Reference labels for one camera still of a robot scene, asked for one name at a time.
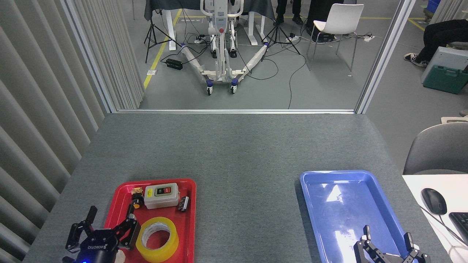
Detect silver frame post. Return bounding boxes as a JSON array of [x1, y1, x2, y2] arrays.
[[355, 0, 417, 114], [60, 0, 117, 113]]

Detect black keyboard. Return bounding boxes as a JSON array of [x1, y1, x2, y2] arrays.
[[449, 212, 468, 245]]

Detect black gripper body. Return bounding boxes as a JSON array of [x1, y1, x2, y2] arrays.
[[75, 229, 119, 263]]

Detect yellow push button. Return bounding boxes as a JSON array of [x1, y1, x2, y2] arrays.
[[131, 187, 144, 209]]

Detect mouse cable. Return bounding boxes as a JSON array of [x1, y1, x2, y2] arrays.
[[420, 206, 468, 252]]

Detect black tripod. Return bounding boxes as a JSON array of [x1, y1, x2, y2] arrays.
[[144, 9, 182, 63], [261, 15, 301, 62]]

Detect green plastic case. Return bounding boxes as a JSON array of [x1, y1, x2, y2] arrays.
[[423, 65, 468, 95]]

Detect white stand on wheels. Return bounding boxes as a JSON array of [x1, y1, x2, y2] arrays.
[[181, 0, 269, 95]]

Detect grey chair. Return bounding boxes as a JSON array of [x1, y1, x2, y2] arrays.
[[403, 122, 468, 175]]

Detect red plastic tray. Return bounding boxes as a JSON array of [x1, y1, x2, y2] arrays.
[[104, 178, 197, 263]]

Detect black computer mouse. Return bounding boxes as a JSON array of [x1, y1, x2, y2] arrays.
[[421, 188, 448, 215]]

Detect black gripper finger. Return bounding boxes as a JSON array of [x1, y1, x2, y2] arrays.
[[400, 233, 430, 263], [354, 225, 388, 263], [110, 204, 141, 251], [66, 206, 98, 253]]

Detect white two-button switch box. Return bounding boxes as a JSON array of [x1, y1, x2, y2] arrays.
[[144, 183, 180, 209]]

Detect silver frame rail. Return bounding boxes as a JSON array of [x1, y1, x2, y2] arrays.
[[116, 108, 356, 114]]

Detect blue plastic tray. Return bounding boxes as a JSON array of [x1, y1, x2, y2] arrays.
[[300, 170, 419, 263]]

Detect white chair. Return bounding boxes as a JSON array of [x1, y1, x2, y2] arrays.
[[306, 4, 365, 72]]

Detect black floor cable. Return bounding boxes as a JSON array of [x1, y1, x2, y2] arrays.
[[288, 55, 307, 109]]

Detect white desk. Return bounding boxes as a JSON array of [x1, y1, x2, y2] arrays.
[[402, 174, 468, 263]]

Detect standing person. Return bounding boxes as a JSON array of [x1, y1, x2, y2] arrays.
[[274, 0, 304, 25]]

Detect seated person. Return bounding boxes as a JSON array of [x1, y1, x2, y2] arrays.
[[404, 19, 468, 67]]

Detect yellow tape roll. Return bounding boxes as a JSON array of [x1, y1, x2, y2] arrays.
[[136, 217, 180, 263]]

